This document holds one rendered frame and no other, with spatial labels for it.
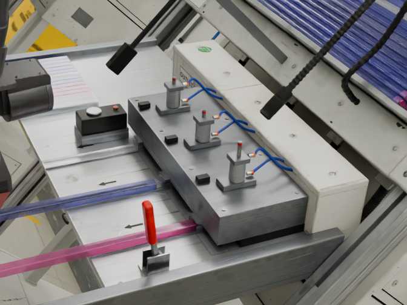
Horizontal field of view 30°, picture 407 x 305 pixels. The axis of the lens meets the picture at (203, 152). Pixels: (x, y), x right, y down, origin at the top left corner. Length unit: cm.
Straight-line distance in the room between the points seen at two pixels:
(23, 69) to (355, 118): 46
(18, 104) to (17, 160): 156
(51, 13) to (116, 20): 21
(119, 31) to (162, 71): 96
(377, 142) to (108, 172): 40
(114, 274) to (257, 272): 19
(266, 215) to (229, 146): 15
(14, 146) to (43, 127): 122
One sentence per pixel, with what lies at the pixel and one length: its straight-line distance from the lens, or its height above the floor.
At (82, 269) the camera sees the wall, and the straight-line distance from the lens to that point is 377.
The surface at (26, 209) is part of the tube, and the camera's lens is 106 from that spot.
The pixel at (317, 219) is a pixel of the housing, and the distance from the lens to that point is 103.
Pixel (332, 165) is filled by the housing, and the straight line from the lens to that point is 106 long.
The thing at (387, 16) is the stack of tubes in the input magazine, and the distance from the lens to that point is 114.
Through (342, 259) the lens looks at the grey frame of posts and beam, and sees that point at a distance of 106.
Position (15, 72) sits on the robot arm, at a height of 110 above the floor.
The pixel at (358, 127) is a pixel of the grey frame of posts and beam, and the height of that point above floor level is 134.
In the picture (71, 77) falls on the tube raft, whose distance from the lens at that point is 141.
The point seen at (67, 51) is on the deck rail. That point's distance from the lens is 151.
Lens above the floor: 129
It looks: 7 degrees down
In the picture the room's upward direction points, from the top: 42 degrees clockwise
